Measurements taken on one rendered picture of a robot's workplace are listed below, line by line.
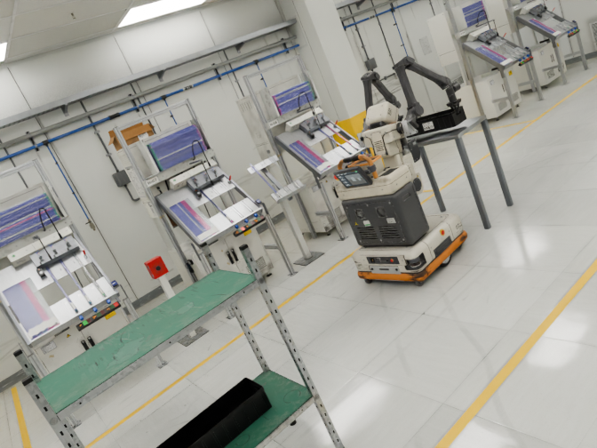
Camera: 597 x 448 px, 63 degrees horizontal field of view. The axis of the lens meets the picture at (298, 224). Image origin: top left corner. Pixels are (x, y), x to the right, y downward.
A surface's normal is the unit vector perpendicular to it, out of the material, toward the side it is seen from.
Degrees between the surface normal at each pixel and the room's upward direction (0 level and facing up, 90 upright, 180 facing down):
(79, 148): 90
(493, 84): 90
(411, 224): 90
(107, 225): 90
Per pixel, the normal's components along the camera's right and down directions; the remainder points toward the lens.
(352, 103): 0.55, -0.01
